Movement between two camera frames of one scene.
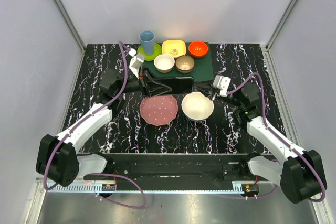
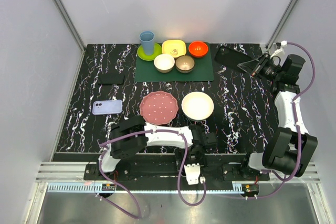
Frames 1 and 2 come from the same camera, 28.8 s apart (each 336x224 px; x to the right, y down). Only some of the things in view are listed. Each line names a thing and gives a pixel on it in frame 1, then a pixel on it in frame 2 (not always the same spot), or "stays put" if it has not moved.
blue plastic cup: (147, 38) stays put
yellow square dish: (175, 48) stays put
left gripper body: (143, 85) -> (193, 156)
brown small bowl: (185, 64) stays put
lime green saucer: (158, 50) stays put
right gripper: (207, 89) -> (264, 60)
